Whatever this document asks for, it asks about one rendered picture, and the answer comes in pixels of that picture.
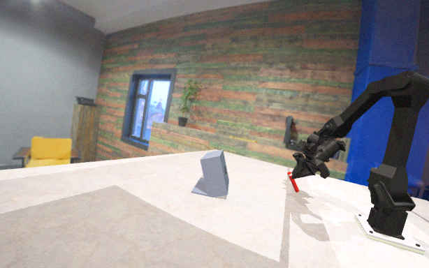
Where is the red peg with white band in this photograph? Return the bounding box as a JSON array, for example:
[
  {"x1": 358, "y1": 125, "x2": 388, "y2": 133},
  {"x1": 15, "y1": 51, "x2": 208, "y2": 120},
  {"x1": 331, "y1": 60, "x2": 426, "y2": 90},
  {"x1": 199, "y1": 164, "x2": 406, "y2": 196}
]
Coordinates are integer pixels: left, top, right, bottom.
[{"x1": 287, "y1": 172, "x2": 299, "y2": 193}]

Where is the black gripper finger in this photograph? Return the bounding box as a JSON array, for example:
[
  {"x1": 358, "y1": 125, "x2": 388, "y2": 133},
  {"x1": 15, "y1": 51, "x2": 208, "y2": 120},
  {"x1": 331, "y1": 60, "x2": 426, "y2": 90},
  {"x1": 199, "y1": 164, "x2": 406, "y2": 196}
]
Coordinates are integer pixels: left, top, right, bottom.
[
  {"x1": 291, "y1": 158, "x2": 302, "y2": 175},
  {"x1": 291, "y1": 161, "x2": 315, "y2": 179}
]

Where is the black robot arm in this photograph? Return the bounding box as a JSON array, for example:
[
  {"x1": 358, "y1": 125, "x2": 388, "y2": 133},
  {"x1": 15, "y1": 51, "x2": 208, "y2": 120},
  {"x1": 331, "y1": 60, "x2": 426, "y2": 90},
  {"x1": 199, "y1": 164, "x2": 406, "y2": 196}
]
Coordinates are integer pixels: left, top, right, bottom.
[{"x1": 297, "y1": 70, "x2": 429, "y2": 240}]

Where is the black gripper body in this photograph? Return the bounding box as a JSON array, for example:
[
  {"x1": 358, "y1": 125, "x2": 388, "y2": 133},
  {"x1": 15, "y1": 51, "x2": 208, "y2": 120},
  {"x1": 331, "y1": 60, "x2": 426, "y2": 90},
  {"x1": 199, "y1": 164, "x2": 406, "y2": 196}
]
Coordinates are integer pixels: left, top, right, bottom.
[{"x1": 293, "y1": 146, "x2": 330, "y2": 179}]

